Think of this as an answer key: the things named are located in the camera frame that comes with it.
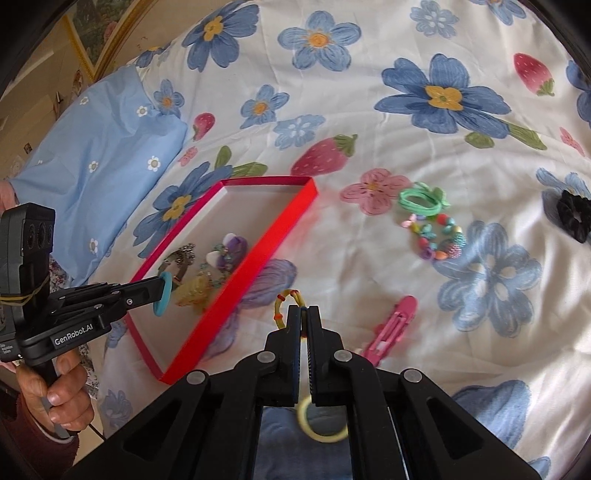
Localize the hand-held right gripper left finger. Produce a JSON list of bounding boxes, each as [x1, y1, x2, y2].
[[60, 305, 303, 480]]

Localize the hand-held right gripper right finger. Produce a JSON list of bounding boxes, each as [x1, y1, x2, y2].
[[302, 305, 541, 480]]

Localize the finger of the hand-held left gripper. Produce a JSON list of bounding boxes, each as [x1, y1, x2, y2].
[[54, 276, 163, 306], [103, 283, 164, 327]]

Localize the blue ring bangle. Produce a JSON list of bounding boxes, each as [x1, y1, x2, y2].
[[153, 271, 175, 318]]

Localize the yellow beaded hair tie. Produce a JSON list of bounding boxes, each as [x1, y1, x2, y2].
[[274, 289, 306, 342]]

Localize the gold watch with green face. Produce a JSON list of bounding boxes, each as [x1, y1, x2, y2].
[[157, 251, 192, 283]]

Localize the yellow claw hair clip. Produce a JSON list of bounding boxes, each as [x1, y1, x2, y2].
[[174, 272, 218, 309]]

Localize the blue bead bracelet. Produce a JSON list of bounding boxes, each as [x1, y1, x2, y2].
[[198, 244, 237, 278]]

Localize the red shallow box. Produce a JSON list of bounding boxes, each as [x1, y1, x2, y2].
[[124, 175, 320, 385]]

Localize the purple knitted bow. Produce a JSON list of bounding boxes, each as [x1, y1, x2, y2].
[[222, 234, 250, 271]]

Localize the person's left forearm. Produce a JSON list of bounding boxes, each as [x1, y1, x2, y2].
[[0, 392, 77, 476]]

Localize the person's left hand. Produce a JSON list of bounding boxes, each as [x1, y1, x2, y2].
[[20, 347, 92, 424]]

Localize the pink hair clip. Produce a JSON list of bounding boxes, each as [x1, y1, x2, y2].
[[362, 295, 419, 365]]

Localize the light blue flowered pillow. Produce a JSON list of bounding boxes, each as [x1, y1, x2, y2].
[[9, 65, 189, 287]]

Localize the white floral quilt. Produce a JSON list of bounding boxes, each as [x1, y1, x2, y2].
[[88, 0, 591, 480]]

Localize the black scrunchie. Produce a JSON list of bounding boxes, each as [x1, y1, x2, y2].
[[555, 190, 591, 244]]

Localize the pale yellow ring bangle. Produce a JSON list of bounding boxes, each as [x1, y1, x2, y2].
[[295, 394, 349, 443]]

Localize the colourful beaded bracelet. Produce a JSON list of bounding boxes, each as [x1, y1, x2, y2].
[[401, 213, 467, 263]]

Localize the green hair ties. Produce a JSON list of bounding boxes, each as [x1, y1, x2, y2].
[[398, 182, 453, 217]]

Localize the gold framed wall picture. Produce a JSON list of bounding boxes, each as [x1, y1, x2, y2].
[[62, 0, 153, 79]]

